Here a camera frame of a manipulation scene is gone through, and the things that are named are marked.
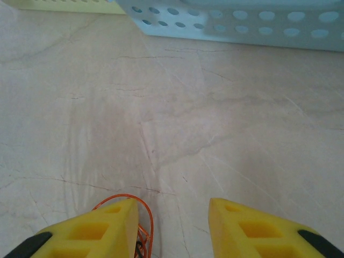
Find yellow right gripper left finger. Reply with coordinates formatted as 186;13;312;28
2;198;140;258

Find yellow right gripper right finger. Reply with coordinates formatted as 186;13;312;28
209;198;344;258

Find thin orange cable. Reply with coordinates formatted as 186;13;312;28
92;193;154;258

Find light blue plastic basket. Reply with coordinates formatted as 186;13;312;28
115;0;344;53

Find light green plastic basket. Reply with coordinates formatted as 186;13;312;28
16;0;127;16

